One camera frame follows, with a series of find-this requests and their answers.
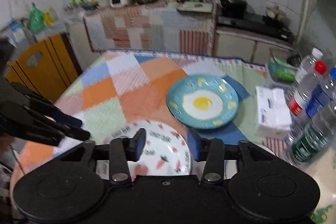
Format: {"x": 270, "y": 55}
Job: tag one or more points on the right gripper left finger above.
{"x": 121, "y": 151}

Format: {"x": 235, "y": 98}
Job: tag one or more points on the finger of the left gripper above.
{"x": 63, "y": 118}
{"x": 73, "y": 131}

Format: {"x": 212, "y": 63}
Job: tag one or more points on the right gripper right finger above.
{"x": 211, "y": 151}

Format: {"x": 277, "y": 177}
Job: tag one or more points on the pink bunny plate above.
{"x": 165, "y": 152}

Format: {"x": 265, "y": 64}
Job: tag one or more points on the blue fried egg plate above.
{"x": 202, "y": 101}

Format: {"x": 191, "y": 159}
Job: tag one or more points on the white ribbed bowl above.
{"x": 266, "y": 149}

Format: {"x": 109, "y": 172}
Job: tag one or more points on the yellow wooden chair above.
{"x": 47, "y": 67}

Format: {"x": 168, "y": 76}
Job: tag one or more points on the patchwork tablecloth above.
{"x": 121, "y": 87}

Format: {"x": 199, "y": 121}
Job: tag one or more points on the white tissue pack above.
{"x": 273, "y": 115}

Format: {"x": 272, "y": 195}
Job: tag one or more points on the red label water bottle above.
{"x": 302, "y": 94}

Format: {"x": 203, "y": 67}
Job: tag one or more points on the green label water bottle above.
{"x": 314, "y": 138}

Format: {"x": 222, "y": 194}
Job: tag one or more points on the green plastic basket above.
{"x": 281, "y": 71}

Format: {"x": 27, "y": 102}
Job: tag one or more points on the blue bowl on counter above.
{"x": 90, "y": 6}

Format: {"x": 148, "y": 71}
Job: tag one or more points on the striped counter cloth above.
{"x": 153, "y": 27}

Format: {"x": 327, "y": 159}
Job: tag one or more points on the blue label water bottle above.
{"x": 323, "y": 94}

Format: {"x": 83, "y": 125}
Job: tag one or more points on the clear water bottle rear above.
{"x": 307, "y": 64}

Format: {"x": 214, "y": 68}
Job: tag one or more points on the black gas stove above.
{"x": 259, "y": 24}

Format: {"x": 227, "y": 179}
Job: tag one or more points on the cutting board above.
{"x": 200, "y": 7}

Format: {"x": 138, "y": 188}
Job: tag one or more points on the black wok with lid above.
{"x": 233, "y": 8}

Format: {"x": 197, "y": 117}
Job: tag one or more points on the glass lidded pot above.
{"x": 275, "y": 13}

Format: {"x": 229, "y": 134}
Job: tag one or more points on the rice bag with handle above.
{"x": 324, "y": 215}

